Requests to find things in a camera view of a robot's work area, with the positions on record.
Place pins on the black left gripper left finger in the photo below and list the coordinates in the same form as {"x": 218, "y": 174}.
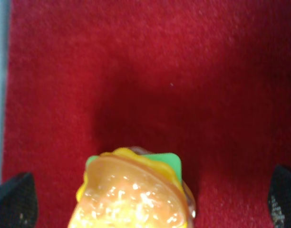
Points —
{"x": 18, "y": 202}

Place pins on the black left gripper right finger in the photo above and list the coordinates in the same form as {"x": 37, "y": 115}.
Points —
{"x": 279, "y": 197}

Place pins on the toy sandwich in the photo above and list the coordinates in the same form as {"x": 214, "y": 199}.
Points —
{"x": 133, "y": 188}

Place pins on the red velvet tablecloth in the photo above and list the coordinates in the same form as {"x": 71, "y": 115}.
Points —
{"x": 209, "y": 80}

